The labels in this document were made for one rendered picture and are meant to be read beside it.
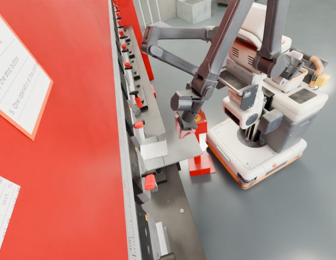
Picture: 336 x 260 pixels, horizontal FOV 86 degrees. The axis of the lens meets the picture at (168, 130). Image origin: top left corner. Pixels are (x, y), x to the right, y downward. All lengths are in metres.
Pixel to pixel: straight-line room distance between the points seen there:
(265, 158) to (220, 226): 0.67
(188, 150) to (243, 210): 1.07
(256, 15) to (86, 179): 0.91
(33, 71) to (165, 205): 0.76
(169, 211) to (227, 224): 0.95
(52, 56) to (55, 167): 0.14
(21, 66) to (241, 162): 1.58
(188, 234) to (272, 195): 1.19
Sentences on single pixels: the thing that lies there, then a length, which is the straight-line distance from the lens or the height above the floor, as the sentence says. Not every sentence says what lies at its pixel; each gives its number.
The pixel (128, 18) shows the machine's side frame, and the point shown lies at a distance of 2.75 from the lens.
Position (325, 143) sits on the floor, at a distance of 2.37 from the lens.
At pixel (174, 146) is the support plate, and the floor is 1.00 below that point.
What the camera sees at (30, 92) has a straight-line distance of 0.19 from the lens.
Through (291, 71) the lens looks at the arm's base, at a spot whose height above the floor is 1.18.
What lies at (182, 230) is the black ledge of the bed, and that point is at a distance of 0.84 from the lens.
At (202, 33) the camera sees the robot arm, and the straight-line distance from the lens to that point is 1.11.
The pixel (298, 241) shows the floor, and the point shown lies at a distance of 1.84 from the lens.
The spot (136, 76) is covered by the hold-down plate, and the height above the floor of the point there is 0.90.
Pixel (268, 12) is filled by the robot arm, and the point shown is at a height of 1.44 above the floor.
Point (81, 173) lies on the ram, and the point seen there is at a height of 1.54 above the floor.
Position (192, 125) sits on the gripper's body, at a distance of 0.73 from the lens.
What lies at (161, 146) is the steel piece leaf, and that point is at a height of 1.00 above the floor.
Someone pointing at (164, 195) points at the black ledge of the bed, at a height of 0.88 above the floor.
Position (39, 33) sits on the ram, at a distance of 0.27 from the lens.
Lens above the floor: 1.70
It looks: 49 degrees down
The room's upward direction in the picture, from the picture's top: 16 degrees counter-clockwise
